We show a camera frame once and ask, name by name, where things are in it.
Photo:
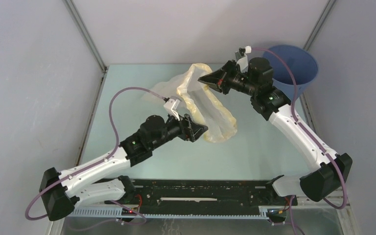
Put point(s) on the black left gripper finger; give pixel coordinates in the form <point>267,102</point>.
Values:
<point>193,126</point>
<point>193,136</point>

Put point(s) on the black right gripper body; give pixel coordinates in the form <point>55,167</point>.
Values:
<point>233,79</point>

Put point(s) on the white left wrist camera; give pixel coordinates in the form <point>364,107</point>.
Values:
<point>171,105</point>

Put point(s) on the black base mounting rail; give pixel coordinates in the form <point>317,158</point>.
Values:
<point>213,197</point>

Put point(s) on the aluminium frame post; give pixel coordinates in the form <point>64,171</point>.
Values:
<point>81,26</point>
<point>319,24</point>

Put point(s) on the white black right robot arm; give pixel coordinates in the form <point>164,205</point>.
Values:
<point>328,170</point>

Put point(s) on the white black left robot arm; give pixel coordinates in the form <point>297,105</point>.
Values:
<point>63,191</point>

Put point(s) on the grey slotted cable duct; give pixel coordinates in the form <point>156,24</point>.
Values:
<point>116,212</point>

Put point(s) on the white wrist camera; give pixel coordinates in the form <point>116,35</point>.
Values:
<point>171,105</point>
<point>242,57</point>

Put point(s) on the blue plastic trash bin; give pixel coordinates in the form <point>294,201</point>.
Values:
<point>302,65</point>

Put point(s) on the left aluminium frame post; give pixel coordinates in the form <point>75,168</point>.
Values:
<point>81,26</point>

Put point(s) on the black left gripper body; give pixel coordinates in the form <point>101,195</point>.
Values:
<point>175,128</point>

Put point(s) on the right aluminium frame post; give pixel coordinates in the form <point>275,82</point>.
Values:
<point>319,24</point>

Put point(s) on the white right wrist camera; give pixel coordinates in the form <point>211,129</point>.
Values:
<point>242,57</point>

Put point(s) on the translucent yellowish plastic trash bag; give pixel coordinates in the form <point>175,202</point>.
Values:
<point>196,98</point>

